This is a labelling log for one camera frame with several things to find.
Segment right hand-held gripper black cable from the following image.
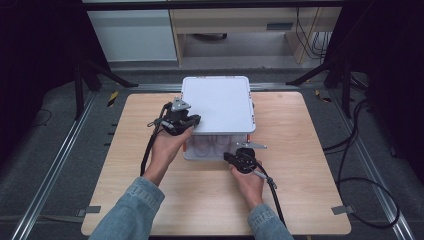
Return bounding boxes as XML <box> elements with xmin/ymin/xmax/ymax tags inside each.
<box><xmin>251</xmin><ymin>169</ymin><xmax>287</xmax><ymax>228</ymax></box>

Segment thick black floor cable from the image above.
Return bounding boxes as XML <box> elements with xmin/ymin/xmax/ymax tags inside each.
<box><xmin>322</xmin><ymin>98</ymin><xmax>401</xmax><ymax>230</ymax></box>

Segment yellow black tape strip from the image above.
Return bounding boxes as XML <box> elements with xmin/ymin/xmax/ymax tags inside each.
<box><xmin>106</xmin><ymin>90</ymin><xmax>120</xmax><ymax>108</ymax></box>
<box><xmin>314</xmin><ymin>89</ymin><xmax>333</xmax><ymax>104</ymax></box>

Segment grey tape piece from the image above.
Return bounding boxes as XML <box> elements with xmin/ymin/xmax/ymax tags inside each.
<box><xmin>76</xmin><ymin>205</ymin><xmax>102</xmax><ymax>218</ymax></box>
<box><xmin>331</xmin><ymin>205</ymin><xmax>356</xmax><ymax>216</ymax></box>

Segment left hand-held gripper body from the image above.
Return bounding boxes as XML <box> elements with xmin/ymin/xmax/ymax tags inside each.
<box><xmin>161</xmin><ymin>96</ymin><xmax>193</xmax><ymax>136</ymax></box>

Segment left hand-held gripper black cable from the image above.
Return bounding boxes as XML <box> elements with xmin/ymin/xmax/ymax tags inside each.
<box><xmin>139</xmin><ymin>101</ymin><xmax>174</xmax><ymax>177</ymax></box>

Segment metal floor rail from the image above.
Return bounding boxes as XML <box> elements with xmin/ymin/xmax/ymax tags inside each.
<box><xmin>328</xmin><ymin>89</ymin><xmax>416</xmax><ymax>240</ymax></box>
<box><xmin>11</xmin><ymin>91</ymin><xmax>98</xmax><ymax>240</ymax></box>

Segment white lidded storage box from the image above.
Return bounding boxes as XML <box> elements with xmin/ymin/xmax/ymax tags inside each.
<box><xmin>180</xmin><ymin>75</ymin><xmax>257</xmax><ymax>162</ymax></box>

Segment hand-held gripper black cable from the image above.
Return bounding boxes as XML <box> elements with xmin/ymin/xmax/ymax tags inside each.
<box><xmin>139</xmin><ymin>101</ymin><xmax>174</xmax><ymax>177</ymax></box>
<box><xmin>251</xmin><ymin>169</ymin><xmax>287</xmax><ymax>228</ymax></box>

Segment thin black floor cable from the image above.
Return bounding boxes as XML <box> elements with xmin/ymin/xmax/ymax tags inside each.
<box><xmin>25</xmin><ymin>108</ymin><xmax>53</xmax><ymax>132</ymax></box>

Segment black metal stand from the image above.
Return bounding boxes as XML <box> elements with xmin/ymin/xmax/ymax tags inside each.
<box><xmin>73</xmin><ymin>56</ymin><xmax>139</xmax><ymax>121</ymax></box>
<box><xmin>285</xmin><ymin>56</ymin><xmax>369</xmax><ymax>120</ymax></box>

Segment white cabinet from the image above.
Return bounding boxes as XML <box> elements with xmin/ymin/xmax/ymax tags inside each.
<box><xmin>87</xmin><ymin>9</ymin><xmax>178</xmax><ymax>63</ymax></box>

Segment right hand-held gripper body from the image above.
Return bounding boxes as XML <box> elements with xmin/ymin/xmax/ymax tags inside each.
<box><xmin>231</xmin><ymin>141</ymin><xmax>268</xmax><ymax>175</ymax></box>

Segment black hanging cables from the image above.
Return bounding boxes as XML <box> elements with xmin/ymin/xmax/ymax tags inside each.
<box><xmin>295</xmin><ymin>7</ymin><xmax>334</xmax><ymax>62</ymax></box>

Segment person's left hand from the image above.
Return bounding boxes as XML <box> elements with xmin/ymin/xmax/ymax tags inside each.
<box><xmin>143</xmin><ymin>126</ymin><xmax>195</xmax><ymax>186</ymax></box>

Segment person's right hand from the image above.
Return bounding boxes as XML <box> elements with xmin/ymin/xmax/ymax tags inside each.
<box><xmin>228</xmin><ymin>161</ymin><xmax>267</xmax><ymax>211</ymax></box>

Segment light wooden desk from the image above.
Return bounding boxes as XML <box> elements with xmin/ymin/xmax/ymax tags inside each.
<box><xmin>168</xmin><ymin>6</ymin><xmax>344</xmax><ymax>66</ymax></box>

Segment dark curtain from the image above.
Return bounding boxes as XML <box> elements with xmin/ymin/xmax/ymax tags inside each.
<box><xmin>328</xmin><ymin>0</ymin><xmax>424</xmax><ymax>176</ymax></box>
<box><xmin>0</xmin><ymin>0</ymin><xmax>113</xmax><ymax>164</ymax></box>

